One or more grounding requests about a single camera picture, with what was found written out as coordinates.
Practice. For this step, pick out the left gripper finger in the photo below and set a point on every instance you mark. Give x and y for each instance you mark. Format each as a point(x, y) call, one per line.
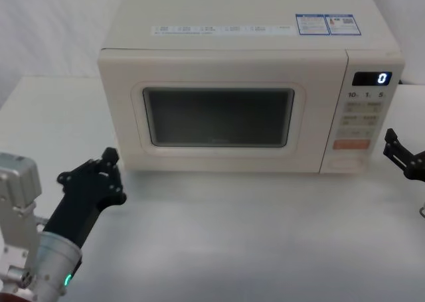
point(83, 171)
point(118, 182)

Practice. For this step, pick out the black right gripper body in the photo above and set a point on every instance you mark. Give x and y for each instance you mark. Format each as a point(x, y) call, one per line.
point(416, 169)

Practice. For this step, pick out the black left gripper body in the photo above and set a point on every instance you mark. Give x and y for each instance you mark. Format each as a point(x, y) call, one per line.
point(83, 199)

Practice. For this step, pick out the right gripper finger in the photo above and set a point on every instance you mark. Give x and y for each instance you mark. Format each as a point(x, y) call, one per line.
point(396, 151)

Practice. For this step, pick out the oven control panel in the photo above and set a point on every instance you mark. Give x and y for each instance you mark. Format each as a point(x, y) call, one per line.
point(362, 122)

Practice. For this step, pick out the white table cloth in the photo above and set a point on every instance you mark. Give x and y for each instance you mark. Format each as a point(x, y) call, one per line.
point(216, 235)

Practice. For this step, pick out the white curtain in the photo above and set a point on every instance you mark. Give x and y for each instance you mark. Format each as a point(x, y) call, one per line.
point(50, 33)

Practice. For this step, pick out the blue bordered label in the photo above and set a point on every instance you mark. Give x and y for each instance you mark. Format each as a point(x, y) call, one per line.
point(324, 24)

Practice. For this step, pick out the cream microwave oven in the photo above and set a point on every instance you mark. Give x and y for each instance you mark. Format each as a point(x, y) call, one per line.
point(216, 66)

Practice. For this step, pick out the long white label strip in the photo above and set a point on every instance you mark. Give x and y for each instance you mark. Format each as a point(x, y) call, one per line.
point(222, 30)

